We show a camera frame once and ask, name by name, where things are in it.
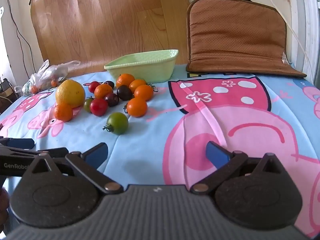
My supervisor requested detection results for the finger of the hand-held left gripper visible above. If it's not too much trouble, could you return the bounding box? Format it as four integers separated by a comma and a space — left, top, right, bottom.
0, 146, 69, 159
0, 137, 35, 150

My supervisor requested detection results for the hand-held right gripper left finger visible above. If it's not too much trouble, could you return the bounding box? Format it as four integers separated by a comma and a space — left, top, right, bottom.
22, 142, 124, 194

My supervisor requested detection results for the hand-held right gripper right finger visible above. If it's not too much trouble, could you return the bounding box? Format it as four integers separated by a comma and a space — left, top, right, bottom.
191, 141, 290, 194

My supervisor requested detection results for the green cherry tomato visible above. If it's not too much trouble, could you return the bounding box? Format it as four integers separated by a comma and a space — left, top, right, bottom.
103, 112, 129, 135
83, 97, 94, 113

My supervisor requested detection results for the red cherry tomato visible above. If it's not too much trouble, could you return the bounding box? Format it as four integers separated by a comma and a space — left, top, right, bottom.
90, 98, 108, 117
88, 81, 101, 93

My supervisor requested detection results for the mandarin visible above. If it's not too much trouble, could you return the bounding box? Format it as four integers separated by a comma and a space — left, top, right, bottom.
54, 103, 74, 122
116, 73, 136, 88

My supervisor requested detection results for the large yellow lemon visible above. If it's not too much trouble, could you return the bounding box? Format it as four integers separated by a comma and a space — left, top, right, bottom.
55, 79, 86, 108

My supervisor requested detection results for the light green rectangular bowl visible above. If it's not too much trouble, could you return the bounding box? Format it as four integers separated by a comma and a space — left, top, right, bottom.
104, 49, 179, 83

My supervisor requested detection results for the person's left hand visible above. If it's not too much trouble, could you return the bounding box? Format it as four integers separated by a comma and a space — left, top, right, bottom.
0, 187, 10, 230

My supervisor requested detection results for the cartoon pig printed blanket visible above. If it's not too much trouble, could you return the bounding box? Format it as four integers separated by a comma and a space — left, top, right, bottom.
0, 64, 320, 239

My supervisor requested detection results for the clear plastic bag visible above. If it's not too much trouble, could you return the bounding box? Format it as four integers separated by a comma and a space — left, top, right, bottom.
14, 59, 81, 97

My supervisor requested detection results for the brown seat cushion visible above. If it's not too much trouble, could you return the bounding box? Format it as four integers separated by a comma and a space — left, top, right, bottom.
185, 0, 307, 78

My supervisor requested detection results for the wood pattern vinyl sheet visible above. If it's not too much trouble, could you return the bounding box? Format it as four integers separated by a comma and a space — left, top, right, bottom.
30, 0, 190, 77

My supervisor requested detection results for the thin black cable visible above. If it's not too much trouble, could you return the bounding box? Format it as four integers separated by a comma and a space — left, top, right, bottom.
4, 0, 37, 74

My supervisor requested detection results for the white cable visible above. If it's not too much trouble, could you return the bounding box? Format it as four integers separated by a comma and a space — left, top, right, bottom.
255, 0, 314, 80

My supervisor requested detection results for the white window frame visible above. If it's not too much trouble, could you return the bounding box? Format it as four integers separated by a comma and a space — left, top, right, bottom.
290, 0, 320, 85

